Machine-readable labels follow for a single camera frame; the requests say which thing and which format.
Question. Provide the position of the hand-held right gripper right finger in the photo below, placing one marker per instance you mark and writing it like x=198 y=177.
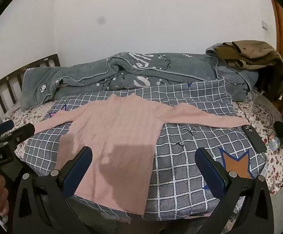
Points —
x=208 y=173

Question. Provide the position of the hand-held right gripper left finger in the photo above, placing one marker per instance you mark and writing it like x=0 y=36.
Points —
x=79 y=173

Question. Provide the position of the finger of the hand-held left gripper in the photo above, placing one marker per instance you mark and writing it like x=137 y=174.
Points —
x=2 y=127
x=22 y=133

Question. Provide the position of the pink knit sweater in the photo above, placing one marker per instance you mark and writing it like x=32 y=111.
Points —
x=112 y=136

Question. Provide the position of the grey checked star blanket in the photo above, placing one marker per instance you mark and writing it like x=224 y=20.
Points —
x=180 y=175

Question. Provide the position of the dark wooden headboard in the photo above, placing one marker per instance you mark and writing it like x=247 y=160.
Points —
x=0 y=85

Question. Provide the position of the black smartphone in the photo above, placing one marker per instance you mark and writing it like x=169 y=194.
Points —
x=255 y=139

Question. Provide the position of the small clear bottle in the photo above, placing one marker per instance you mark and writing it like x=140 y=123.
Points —
x=275 y=143

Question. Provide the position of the grey printed quilt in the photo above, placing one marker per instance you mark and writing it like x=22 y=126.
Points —
x=156 y=68

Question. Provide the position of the khaki jacket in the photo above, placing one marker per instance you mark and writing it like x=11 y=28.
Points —
x=248 y=51

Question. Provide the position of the white wall switch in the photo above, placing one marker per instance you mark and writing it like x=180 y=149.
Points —
x=265 y=24

